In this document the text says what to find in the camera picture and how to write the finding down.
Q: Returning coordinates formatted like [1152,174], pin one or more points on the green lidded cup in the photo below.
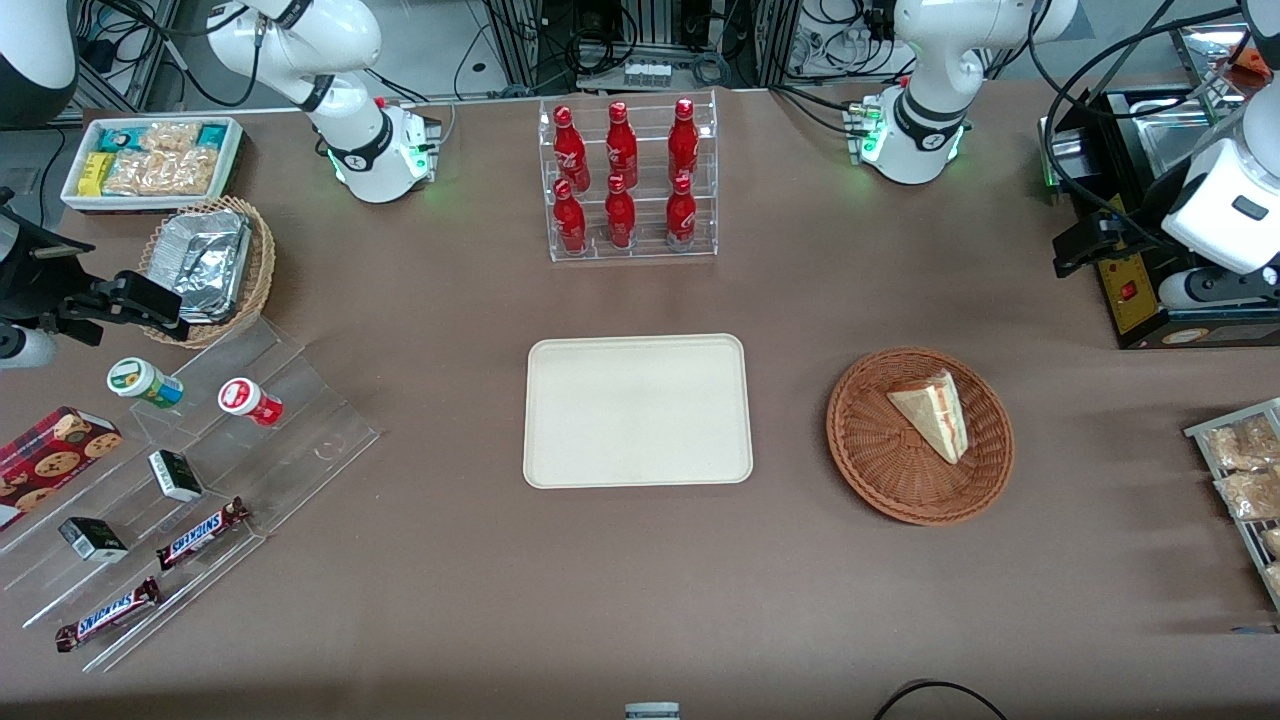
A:
[135,378]

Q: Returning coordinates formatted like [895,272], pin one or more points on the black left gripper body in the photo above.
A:
[1146,226]

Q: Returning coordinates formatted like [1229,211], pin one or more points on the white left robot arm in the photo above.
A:
[930,100]

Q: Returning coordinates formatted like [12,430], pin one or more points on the white plastic bin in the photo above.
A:
[140,204]

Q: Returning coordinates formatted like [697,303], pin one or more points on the cream rectangular tray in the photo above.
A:
[600,410]

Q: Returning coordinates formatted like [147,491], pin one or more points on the yellow snack packet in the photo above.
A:
[95,173]

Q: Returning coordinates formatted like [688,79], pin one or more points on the clear acrylic bottle rack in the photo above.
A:
[650,250]

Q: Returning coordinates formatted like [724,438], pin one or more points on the clear bag of crackers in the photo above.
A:
[170,136]
[165,172]

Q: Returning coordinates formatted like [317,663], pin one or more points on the light tan wicker basket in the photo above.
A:
[262,270]

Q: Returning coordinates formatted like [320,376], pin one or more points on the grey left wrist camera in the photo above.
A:
[1200,290]

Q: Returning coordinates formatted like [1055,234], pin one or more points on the small dark green box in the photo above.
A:
[92,540]
[175,476]

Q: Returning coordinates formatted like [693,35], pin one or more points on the clear bag of snacks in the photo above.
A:
[1250,495]
[1240,445]
[1273,542]

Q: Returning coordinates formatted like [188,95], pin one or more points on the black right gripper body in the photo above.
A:
[24,279]

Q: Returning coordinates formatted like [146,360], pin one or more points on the stack of foil trays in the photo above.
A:
[205,260]

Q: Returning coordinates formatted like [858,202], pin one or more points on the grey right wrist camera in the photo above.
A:
[25,348]

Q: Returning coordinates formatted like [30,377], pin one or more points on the red cookie box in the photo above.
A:
[50,460]

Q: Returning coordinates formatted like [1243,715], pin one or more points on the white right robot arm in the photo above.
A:
[350,110]

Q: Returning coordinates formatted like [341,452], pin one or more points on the teal snack packet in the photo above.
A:
[118,139]
[214,133]

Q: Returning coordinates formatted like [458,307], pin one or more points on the black countertop appliance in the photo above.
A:
[1125,300]

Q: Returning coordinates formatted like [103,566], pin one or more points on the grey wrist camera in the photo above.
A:
[1200,290]
[25,348]

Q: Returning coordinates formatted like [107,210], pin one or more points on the clear acrylic stepped stand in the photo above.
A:
[320,440]

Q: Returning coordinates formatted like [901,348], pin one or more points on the stainless steel tray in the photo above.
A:
[1200,45]

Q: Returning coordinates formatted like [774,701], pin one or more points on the brown round wicker basket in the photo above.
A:
[880,450]

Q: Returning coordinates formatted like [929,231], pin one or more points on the Snickers chocolate bar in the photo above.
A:
[107,614]
[200,534]

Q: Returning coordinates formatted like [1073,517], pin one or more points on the triangle sandwich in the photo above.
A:
[935,415]

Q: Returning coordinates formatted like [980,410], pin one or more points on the metal equipment rack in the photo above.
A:
[650,20]

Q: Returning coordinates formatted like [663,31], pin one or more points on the white power strip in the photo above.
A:
[648,73]

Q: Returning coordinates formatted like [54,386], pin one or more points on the red cola bottle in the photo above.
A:
[621,145]
[570,222]
[620,218]
[681,215]
[684,140]
[568,148]

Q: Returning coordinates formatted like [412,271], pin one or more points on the red lidded cup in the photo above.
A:
[240,396]

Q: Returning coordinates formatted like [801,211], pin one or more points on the grey white device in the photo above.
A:
[652,712]

